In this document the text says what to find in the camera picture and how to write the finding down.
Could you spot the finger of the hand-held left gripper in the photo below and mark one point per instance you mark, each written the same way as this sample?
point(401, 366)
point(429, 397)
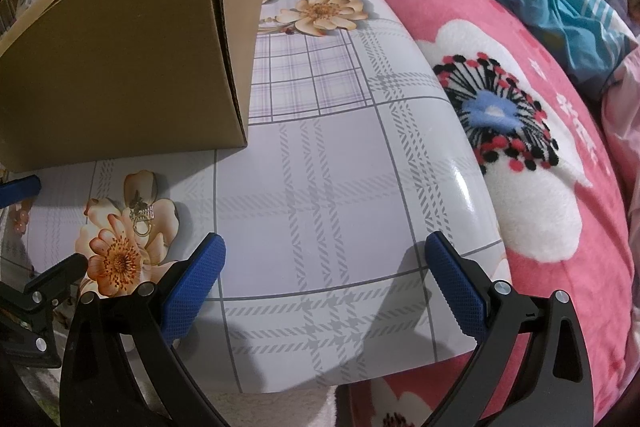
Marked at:
point(20, 192)
point(55, 274)

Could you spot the light pink quilt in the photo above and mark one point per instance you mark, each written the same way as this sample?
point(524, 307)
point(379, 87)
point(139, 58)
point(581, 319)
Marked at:
point(625, 117)

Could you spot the brown cardboard box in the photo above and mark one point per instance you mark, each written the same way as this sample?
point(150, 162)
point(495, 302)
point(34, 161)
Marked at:
point(125, 57)

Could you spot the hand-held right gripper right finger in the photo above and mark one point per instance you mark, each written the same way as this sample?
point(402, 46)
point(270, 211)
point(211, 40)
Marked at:
point(457, 287)

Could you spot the white fluffy rug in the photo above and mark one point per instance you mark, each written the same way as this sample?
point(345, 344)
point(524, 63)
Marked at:
point(290, 412)

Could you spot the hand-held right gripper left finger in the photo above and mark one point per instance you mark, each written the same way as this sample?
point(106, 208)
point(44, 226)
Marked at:
point(195, 287)

